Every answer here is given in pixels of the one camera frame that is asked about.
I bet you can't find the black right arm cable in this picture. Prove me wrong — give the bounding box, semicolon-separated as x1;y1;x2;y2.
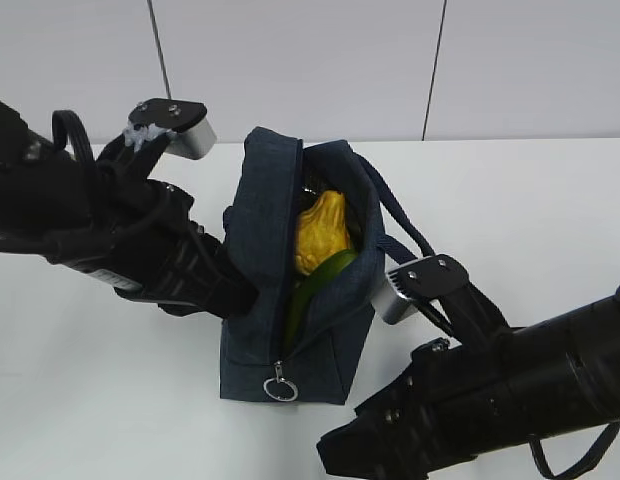
527;422;620;479

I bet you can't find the yellow pear-shaped gourd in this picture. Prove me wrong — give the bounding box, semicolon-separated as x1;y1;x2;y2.
294;190;354;276

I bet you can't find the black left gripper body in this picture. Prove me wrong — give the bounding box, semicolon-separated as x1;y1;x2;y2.
44;180;230;318

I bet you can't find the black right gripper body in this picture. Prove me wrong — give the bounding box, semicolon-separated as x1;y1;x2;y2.
316;337;515;479

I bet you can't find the dark navy fabric lunch bag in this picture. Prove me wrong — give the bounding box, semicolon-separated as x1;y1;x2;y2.
219;127;433;405

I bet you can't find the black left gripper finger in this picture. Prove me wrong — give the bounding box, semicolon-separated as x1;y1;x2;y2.
209;245;259;318

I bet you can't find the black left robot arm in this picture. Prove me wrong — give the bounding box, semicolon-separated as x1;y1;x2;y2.
0;98;258;319

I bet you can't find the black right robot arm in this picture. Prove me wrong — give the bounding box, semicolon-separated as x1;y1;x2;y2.
317;286;620;479

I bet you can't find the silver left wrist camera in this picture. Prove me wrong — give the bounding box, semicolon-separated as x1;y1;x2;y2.
122;98;217;160

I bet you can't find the green cucumber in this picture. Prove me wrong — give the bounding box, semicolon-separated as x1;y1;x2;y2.
282;249;358;354

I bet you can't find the silver zipper pull ring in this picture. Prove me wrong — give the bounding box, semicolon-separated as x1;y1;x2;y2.
262;359;298;402

